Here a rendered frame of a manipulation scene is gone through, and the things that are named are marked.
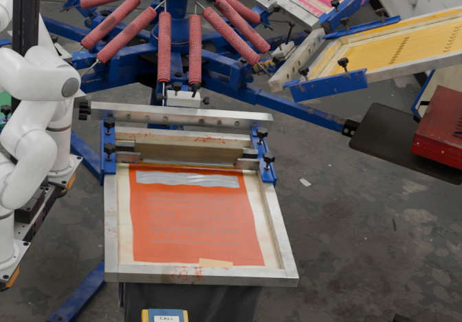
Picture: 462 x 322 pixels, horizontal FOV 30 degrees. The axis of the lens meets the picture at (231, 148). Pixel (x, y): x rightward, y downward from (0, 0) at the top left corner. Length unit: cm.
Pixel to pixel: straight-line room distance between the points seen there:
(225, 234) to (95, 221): 160
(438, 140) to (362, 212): 149
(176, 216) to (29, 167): 86
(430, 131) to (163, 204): 107
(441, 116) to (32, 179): 184
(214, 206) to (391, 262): 171
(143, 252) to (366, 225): 215
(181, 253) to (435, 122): 122
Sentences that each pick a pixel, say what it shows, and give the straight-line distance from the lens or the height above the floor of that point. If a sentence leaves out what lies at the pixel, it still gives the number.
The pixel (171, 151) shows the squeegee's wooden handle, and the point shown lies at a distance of 298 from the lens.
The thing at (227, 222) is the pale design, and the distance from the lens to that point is 282.
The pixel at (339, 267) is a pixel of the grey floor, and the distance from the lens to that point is 428.
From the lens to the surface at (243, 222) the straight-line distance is 283.
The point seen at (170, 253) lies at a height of 96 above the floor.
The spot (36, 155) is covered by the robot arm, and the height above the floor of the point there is 151.
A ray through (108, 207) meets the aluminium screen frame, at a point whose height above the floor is 99.
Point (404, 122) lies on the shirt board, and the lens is 364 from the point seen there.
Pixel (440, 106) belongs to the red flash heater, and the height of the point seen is 110.
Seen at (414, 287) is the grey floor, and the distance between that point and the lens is 432.
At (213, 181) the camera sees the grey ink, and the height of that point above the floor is 96.
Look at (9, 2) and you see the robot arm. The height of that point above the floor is 167.
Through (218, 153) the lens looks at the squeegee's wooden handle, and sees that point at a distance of 300.
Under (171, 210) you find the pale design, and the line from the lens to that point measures 283.
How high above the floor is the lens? 268
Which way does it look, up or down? 33 degrees down
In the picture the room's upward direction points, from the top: 11 degrees clockwise
